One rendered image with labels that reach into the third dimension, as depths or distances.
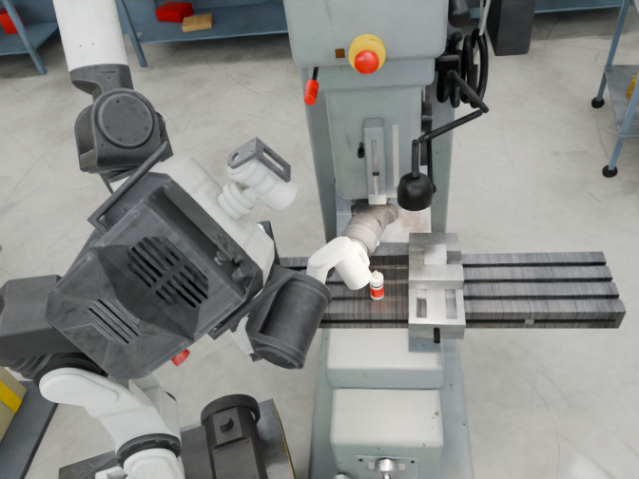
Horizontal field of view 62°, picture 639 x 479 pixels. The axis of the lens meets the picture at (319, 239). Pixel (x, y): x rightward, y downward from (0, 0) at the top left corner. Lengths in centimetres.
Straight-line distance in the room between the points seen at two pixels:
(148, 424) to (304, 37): 86
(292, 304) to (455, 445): 135
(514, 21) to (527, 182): 215
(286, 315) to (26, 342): 43
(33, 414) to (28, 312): 190
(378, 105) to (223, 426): 110
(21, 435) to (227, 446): 130
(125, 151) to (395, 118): 57
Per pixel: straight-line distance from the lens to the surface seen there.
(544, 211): 330
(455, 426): 219
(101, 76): 91
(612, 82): 392
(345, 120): 116
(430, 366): 158
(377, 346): 161
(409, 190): 106
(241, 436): 177
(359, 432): 162
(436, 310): 150
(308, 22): 92
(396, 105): 114
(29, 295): 105
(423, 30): 93
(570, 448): 247
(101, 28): 92
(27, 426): 288
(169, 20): 563
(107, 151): 85
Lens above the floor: 217
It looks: 45 degrees down
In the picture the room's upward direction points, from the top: 9 degrees counter-clockwise
